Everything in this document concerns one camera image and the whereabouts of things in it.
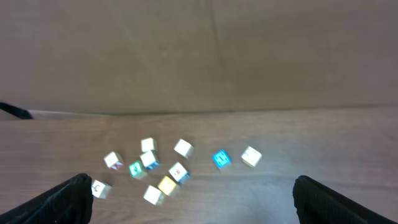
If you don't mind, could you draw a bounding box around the white block animal top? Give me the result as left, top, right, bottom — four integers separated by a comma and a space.
169, 162, 190, 185

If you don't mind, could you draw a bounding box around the white block far right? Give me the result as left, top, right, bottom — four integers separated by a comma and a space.
241, 146, 262, 167

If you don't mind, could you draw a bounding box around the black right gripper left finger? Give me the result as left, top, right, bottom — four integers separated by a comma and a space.
1, 173, 93, 224

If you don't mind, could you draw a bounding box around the plain white block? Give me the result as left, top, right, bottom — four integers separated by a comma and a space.
143, 185, 165, 206

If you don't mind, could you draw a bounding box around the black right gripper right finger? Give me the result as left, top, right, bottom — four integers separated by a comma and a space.
292, 175, 397, 224

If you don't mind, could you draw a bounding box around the cardboard strip background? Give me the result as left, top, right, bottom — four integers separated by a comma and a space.
1, 1, 397, 114

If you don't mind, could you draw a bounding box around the white block green side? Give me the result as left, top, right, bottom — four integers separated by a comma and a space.
174, 139, 194, 158

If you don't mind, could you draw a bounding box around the blue top block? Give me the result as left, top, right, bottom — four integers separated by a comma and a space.
212, 149, 231, 170

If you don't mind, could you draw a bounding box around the yellow top block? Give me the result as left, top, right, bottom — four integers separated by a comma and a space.
158, 176, 180, 197

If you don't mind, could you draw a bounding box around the white block yellow side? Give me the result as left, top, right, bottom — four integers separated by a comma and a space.
91, 180, 112, 199

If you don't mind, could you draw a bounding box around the green number 4 block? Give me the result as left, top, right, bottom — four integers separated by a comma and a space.
129, 161, 147, 179

